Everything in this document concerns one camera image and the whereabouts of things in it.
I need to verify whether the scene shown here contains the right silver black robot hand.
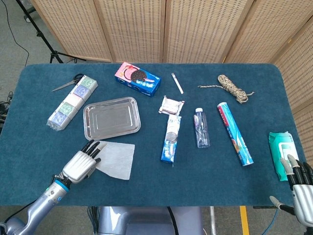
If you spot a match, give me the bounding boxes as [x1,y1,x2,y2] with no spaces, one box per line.
[269,154,313,227]

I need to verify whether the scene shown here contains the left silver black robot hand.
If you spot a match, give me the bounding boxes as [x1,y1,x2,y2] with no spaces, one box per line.
[61,140,108,184]

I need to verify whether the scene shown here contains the white cloth sheet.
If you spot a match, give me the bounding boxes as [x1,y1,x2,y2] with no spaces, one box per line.
[95,141,135,181]

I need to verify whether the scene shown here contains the silver blue robot base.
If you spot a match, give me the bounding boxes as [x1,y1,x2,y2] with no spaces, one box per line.
[97,206,203,235]

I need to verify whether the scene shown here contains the rectangular stainless steel tray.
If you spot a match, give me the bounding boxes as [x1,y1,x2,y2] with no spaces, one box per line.
[83,96,142,142]

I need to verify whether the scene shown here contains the green wet wipes pack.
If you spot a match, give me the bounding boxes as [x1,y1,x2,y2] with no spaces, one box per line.
[268,131,300,182]

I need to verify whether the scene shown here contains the yellow floor tape strip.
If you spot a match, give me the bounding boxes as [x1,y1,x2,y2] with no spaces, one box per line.
[239,206,250,235]

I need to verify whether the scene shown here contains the teal table cloth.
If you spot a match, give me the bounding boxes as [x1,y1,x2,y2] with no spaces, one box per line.
[0,63,313,208]

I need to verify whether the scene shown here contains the metal table leg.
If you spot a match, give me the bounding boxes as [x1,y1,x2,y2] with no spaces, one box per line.
[209,206,217,235]

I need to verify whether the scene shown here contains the blue plastic wrap box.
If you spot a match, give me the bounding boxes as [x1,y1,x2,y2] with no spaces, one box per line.
[217,102,254,167]

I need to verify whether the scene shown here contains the long blue Oreo box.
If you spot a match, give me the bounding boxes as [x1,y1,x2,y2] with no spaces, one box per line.
[160,115,182,164]

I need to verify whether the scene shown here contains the wide blue pink Oreo box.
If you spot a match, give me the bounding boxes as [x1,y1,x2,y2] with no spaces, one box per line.
[114,62,162,98]

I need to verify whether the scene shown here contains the opened white snack wrapper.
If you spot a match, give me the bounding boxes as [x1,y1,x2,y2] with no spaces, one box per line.
[158,95,186,116]

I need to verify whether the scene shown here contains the clear plastic bottle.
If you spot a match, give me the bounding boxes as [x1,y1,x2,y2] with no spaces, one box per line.
[193,107,211,149]

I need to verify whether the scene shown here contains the white pen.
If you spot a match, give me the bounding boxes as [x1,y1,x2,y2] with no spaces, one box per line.
[171,72,184,94]

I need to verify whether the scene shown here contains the black tripod stand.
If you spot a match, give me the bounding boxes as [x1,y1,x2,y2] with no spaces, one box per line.
[16,0,87,64]

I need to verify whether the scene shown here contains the wicker folding screen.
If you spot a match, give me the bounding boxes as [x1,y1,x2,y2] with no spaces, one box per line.
[30,0,313,160]

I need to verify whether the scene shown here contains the black handled scissors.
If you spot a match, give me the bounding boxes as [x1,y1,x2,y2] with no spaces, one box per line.
[51,73,85,93]

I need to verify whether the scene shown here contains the black cable bundle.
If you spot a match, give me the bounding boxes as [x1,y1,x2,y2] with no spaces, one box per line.
[0,91,13,123]

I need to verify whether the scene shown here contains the black cable on robot base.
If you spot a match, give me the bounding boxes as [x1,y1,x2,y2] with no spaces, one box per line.
[167,207,179,235]

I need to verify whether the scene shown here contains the coiled beige rope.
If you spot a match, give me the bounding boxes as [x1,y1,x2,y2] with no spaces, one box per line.
[198,74,255,104]

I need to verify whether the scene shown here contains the thin black floor cable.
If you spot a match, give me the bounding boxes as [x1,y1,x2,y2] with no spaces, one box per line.
[4,0,30,67]

